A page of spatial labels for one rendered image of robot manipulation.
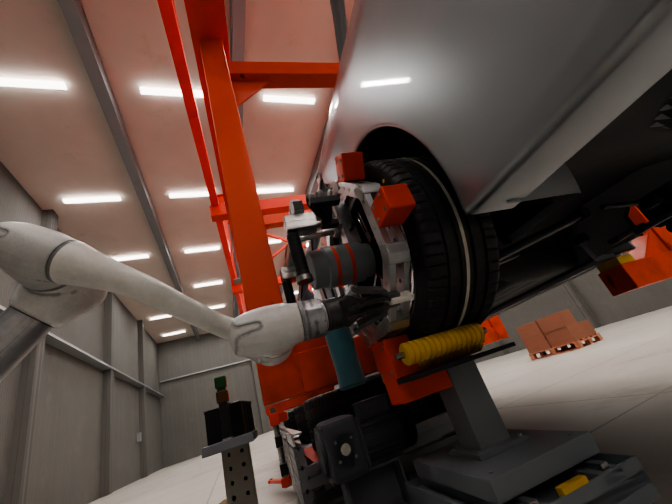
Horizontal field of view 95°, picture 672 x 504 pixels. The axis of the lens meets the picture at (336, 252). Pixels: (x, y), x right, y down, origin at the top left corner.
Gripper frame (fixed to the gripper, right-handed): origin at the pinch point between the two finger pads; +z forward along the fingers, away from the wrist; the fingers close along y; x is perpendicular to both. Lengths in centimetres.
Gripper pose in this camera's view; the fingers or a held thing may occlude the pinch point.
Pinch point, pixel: (399, 297)
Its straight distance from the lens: 81.2
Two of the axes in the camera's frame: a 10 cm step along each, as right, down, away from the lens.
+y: -0.7, -9.5, -3.1
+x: -3.4, -2.7, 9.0
